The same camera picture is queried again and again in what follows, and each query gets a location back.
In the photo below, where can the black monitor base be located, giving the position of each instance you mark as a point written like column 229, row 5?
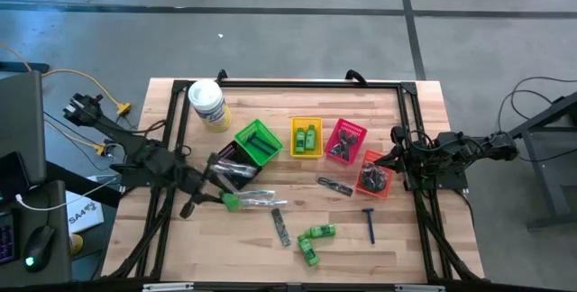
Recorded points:
column 13, row 175

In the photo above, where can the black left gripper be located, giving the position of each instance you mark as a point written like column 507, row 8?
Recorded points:
column 198, row 188

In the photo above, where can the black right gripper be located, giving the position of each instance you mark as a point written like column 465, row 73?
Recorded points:
column 405, row 161

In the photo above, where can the dark side desk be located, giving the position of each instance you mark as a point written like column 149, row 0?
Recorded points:
column 58, row 211

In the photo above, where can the black aluminium table frame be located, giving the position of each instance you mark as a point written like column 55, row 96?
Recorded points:
column 315, row 84

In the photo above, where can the Lysol wipes canister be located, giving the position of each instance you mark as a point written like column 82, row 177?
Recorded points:
column 207, row 103

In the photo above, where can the white printed paper sheet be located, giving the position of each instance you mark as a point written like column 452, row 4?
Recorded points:
column 83, row 217

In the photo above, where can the orange plastic basket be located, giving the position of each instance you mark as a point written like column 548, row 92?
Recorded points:
column 387, row 166

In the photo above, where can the green plastic basket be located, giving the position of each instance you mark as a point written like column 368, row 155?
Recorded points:
column 245, row 130

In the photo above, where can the black keyboard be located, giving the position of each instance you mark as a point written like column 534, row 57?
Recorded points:
column 6, row 238

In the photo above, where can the round black hairbrush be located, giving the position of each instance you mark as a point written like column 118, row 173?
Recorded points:
column 369, row 170
column 376, row 183

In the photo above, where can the red plastic basket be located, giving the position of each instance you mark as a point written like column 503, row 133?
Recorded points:
column 358, row 127

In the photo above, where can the blue disposable razor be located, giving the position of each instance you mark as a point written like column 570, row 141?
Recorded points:
column 268, row 148
column 261, row 140
column 369, row 225

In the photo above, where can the black side table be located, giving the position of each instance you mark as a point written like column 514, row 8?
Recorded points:
column 536, row 123

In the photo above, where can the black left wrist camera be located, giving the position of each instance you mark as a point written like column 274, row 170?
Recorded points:
column 180, row 178

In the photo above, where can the yellow plastic basket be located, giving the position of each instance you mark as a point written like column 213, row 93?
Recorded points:
column 315, row 123

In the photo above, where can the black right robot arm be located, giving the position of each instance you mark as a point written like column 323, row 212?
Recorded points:
column 473, row 148

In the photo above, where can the black floor bar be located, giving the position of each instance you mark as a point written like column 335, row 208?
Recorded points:
column 22, row 67

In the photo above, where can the black plastic basket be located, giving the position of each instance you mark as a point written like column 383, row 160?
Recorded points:
column 227, row 150

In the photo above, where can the yellow round object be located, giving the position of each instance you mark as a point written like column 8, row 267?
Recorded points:
column 77, row 243

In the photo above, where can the black chair backrest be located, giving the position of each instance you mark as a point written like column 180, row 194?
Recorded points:
column 356, row 75
column 221, row 75

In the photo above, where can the silver table bracket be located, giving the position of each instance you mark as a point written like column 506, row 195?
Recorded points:
column 167, row 287
column 419, row 288

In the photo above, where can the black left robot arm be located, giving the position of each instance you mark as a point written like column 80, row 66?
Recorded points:
column 130, row 143

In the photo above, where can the black computer mouse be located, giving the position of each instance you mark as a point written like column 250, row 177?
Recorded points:
column 38, row 249

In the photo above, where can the grey computer monitor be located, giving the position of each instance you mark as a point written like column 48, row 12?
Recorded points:
column 20, row 121

